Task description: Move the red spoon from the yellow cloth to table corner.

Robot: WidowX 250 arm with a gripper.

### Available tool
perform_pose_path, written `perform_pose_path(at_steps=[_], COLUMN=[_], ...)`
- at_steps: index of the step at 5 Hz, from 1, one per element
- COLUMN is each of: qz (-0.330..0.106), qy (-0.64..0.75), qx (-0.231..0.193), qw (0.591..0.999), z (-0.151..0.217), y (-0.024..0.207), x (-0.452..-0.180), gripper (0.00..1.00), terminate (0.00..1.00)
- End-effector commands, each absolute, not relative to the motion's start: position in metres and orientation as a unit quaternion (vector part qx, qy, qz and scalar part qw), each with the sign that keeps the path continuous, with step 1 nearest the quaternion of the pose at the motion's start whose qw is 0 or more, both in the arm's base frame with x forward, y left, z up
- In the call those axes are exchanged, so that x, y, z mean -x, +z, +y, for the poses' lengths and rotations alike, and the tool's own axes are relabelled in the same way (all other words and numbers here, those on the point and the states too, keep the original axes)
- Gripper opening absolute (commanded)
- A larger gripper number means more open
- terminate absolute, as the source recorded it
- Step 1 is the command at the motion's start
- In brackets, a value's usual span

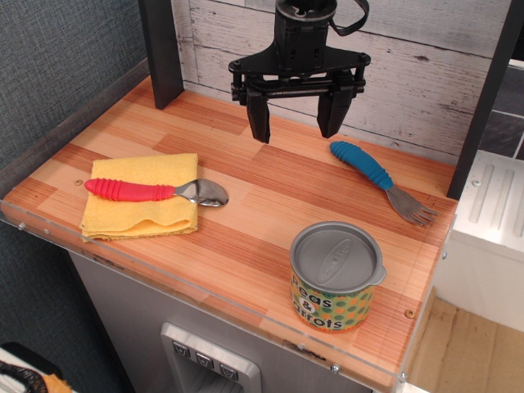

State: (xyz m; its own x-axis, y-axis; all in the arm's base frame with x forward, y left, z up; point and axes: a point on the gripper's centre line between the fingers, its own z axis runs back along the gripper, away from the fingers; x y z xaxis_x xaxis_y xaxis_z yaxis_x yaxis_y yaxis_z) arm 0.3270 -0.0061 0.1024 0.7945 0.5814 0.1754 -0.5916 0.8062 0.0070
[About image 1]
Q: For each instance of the grey toy fridge cabinet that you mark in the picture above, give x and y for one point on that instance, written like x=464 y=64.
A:
x=133 y=314

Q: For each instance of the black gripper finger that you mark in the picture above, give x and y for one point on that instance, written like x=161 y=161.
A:
x=258 y=115
x=333 y=105

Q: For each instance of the peas and carrots can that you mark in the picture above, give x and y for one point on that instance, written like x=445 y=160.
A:
x=335 y=269

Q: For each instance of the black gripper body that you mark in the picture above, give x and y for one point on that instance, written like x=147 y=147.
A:
x=299 y=63

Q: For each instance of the blue handled metal fork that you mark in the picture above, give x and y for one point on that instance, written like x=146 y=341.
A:
x=403 y=203

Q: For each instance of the silver dispenser panel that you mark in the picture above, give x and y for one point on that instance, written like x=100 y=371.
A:
x=209 y=362

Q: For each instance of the white ridged side counter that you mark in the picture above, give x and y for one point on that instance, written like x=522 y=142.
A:
x=481 y=267

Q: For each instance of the yellow folded cloth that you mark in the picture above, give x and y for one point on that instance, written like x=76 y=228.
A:
x=115 y=220

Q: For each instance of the black right vertical post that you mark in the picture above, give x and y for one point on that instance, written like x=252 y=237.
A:
x=504 y=49

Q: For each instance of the orange object bottom left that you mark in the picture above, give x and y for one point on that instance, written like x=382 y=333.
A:
x=56 y=385

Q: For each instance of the red handled metal spoon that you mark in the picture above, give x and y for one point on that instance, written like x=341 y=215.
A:
x=200 y=191

